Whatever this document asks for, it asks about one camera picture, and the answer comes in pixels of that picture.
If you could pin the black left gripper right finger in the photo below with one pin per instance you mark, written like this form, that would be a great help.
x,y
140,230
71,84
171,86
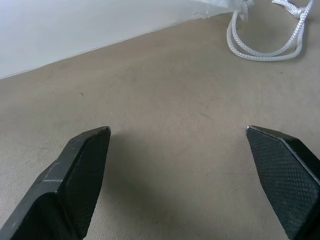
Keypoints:
x,y
282,180

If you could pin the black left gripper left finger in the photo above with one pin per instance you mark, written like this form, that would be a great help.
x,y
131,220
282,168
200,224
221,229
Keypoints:
x,y
67,180

